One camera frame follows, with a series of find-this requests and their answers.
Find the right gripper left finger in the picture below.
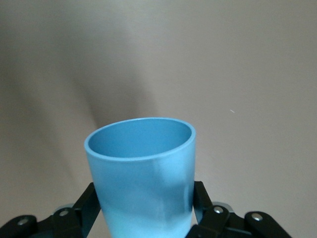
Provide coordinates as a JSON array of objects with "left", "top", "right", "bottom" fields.
[{"left": 51, "top": 182, "right": 102, "bottom": 238}]

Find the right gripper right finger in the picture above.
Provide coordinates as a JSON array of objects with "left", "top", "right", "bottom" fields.
[{"left": 187, "top": 180, "right": 231, "bottom": 238}]

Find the light blue plastic cup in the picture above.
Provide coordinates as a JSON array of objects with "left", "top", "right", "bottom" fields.
[{"left": 83, "top": 116, "right": 198, "bottom": 238}]

